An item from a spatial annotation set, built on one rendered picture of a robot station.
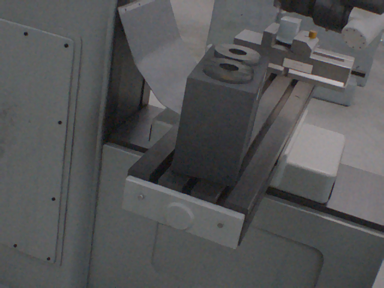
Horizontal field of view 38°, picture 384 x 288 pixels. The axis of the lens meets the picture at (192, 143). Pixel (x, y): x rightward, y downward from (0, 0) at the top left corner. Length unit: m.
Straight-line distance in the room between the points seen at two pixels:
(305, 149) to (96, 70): 0.58
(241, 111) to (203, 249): 0.72
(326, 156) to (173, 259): 0.53
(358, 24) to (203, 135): 0.47
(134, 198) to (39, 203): 0.69
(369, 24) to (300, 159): 0.38
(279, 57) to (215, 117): 0.72
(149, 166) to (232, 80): 0.22
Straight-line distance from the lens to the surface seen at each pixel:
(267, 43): 1.65
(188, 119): 0.98
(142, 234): 1.65
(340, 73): 1.64
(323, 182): 1.42
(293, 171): 1.42
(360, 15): 1.30
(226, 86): 0.94
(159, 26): 1.60
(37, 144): 1.60
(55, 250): 1.74
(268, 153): 1.17
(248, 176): 1.07
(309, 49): 1.63
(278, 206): 1.46
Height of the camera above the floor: 1.50
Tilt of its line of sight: 27 degrees down
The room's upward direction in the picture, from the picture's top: 11 degrees clockwise
